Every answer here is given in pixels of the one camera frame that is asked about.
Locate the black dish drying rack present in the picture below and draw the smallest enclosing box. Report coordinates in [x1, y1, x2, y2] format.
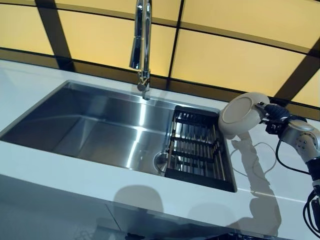
[164, 105, 236, 193]

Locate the stainless steel sink basin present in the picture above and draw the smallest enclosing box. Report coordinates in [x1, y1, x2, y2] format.
[0, 79, 238, 193]

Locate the black cable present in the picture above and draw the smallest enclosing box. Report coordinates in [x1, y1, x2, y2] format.
[275, 138, 311, 176]

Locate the round steel sink drain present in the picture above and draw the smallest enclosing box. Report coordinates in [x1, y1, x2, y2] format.
[152, 151, 170, 175]

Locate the cream round plate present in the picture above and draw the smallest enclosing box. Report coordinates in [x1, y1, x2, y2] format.
[218, 91, 271, 137]

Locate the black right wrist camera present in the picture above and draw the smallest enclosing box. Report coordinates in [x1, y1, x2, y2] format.
[264, 119, 286, 135]

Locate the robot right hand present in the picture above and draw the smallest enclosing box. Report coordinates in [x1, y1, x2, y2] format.
[254, 101, 291, 124]

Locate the white cabinet door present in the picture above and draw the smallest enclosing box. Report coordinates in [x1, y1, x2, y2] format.
[0, 174, 118, 240]
[106, 202, 229, 240]

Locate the chrome gooseneck kitchen faucet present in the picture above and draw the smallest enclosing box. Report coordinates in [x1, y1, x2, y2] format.
[129, 0, 153, 101]

